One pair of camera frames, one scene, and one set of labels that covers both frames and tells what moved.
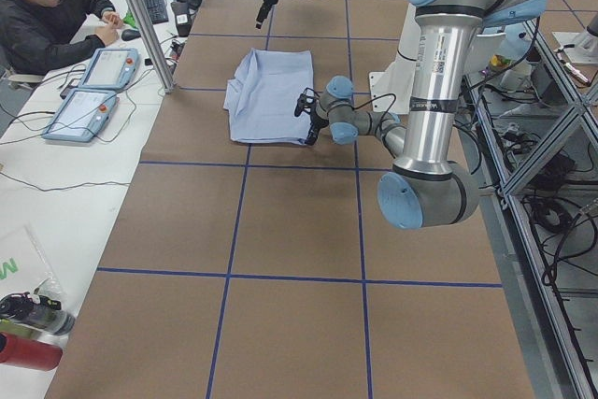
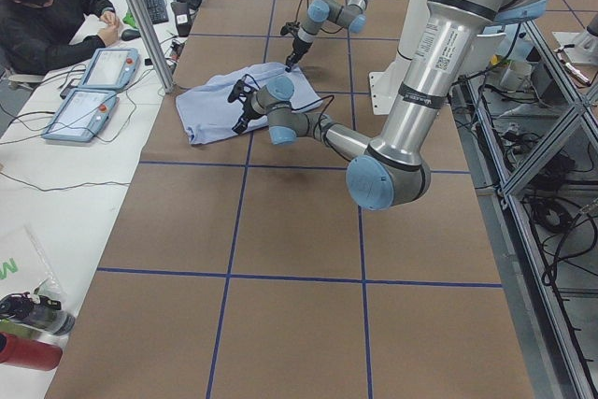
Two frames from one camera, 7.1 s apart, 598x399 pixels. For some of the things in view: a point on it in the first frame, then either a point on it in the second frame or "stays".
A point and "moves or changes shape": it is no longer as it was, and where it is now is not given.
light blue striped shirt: (261, 98) moves or changes shape
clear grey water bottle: (36, 312) stays
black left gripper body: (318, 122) -> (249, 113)
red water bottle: (28, 353) stays
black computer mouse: (128, 35) stays
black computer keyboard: (154, 2) stays
